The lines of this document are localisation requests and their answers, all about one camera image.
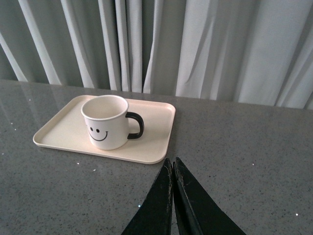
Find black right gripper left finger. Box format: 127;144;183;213
122;158;173;235

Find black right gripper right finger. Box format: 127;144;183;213
173;157;245;235

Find white smiley mug black handle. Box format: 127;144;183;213
81;95;145;150

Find pink rectangular plastic tray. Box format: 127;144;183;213
33;95;176;164

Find grey pleated curtain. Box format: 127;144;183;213
0;0;313;109

